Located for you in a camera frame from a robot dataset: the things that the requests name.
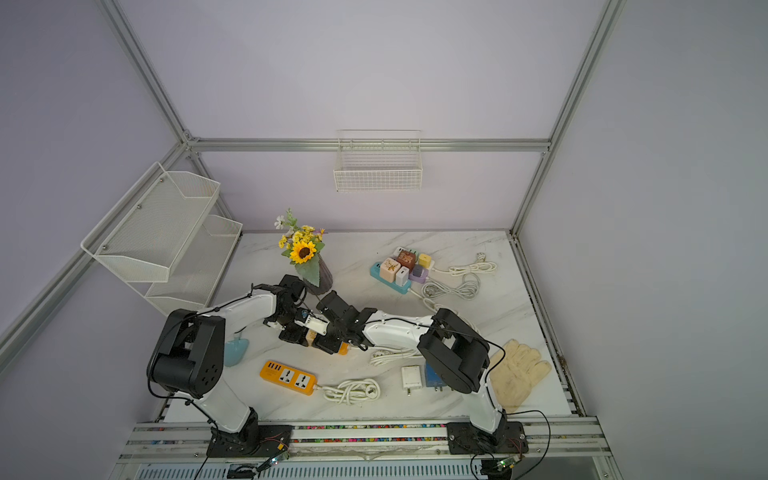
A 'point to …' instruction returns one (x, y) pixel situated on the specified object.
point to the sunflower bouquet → (302, 244)
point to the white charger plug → (411, 378)
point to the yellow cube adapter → (425, 260)
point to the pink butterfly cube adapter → (388, 267)
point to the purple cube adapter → (419, 274)
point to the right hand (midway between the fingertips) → (322, 334)
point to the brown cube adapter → (407, 258)
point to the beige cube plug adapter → (311, 335)
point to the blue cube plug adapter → (433, 379)
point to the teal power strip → (375, 270)
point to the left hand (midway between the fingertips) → (313, 334)
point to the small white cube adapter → (402, 276)
